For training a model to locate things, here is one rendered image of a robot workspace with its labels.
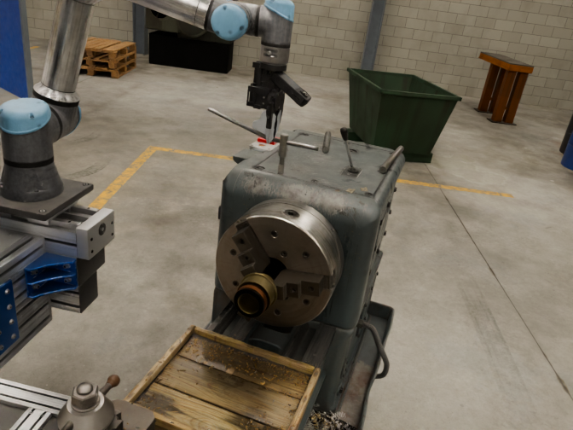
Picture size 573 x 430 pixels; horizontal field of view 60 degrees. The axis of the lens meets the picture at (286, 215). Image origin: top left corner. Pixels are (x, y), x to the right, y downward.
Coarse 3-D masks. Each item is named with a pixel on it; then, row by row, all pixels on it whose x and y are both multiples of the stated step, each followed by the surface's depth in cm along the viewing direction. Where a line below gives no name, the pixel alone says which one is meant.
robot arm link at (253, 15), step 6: (228, 0) 121; (246, 6) 120; (252, 6) 120; (258, 6) 120; (252, 12) 120; (258, 12) 120; (252, 18) 120; (258, 18) 120; (252, 24) 120; (252, 30) 121
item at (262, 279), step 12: (252, 276) 114; (264, 276) 114; (240, 288) 111; (252, 288) 110; (264, 288) 111; (276, 288) 114; (240, 300) 114; (252, 300) 117; (264, 300) 110; (240, 312) 113; (252, 312) 112
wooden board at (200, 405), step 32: (192, 352) 122; (224, 352) 124; (256, 352) 124; (160, 384) 112; (192, 384) 113; (224, 384) 114; (256, 384) 116; (288, 384) 117; (160, 416) 102; (192, 416) 105; (224, 416) 106; (256, 416) 107; (288, 416) 108
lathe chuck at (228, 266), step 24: (264, 216) 118; (288, 216) 118; (312, 216) 123; (264, 240) 120; (288, 240) 118; (312, 240) 116; (216, 264) 128; (240, 264) 126; (288, 264) 121; (312, 264) 118; (336, 264) 122; (264, 312) 129; (288, 312) 126; (312, 312) 124
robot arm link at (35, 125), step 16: (0, 112) 119; (16, 112) 118; (32, 112) 119; (48, 112) 122; (0, 128) 119; (16, 128) 118; (32, 128) 119; (48, 128) 123; (16, 144) 119; (32, 144) 121; (48, 144) 124; (16, 160) 121; (32, 160) 122
